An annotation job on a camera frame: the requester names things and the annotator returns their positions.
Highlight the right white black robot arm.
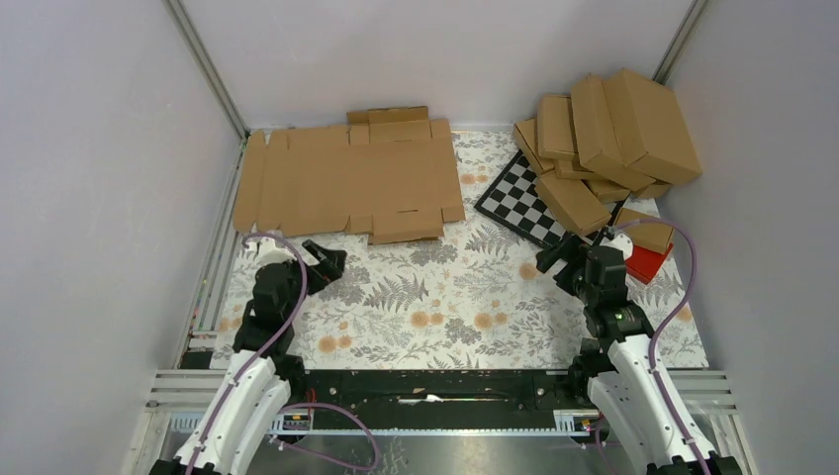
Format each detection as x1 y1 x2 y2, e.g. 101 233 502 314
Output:
536 233 742 474

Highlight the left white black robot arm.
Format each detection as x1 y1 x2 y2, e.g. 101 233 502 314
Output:
150 233 347 474

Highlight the low folded cardboard box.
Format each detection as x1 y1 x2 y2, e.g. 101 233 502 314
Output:
584 179 631 204

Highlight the small cardboard box on red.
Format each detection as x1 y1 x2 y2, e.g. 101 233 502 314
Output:
615 208 675 254

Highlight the large folded cardboard box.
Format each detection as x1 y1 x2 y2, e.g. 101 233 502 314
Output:
604 69 702 185

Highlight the black white chessboard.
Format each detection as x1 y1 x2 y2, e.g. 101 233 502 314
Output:
475 151 622 248

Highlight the stack of flat cardboard blanks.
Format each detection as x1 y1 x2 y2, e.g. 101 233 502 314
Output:
346 106 429 126

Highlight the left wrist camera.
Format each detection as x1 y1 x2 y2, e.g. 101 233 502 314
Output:
255 237 294 266

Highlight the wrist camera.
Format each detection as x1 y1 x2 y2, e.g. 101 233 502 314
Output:
255 237 294 266
601 227 634 260

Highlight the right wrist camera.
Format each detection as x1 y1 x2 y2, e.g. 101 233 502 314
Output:
601 227 634 260

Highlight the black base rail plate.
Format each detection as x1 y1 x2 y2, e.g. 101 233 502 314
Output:
267 369 602 435

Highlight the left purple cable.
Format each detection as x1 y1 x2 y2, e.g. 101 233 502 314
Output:
183 233 383 475

